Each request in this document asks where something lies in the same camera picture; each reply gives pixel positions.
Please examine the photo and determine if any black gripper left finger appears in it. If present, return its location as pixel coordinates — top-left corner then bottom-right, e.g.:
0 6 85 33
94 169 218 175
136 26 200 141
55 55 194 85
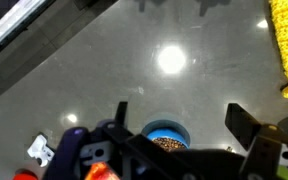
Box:
43 101 198 180

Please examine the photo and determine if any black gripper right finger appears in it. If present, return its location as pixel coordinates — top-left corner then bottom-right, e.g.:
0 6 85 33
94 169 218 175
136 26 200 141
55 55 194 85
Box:
225 103 288 180

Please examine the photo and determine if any blue plastic bowl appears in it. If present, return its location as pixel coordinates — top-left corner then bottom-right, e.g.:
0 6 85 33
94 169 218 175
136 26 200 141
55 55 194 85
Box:
141 119 192 153

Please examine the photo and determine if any red plastic bowl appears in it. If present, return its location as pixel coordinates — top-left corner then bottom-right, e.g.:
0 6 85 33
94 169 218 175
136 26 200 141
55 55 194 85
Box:
12 169 39 180

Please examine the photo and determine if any aluminium rail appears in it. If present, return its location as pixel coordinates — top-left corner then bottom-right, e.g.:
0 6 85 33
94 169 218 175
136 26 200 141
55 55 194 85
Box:
0 0 49 57

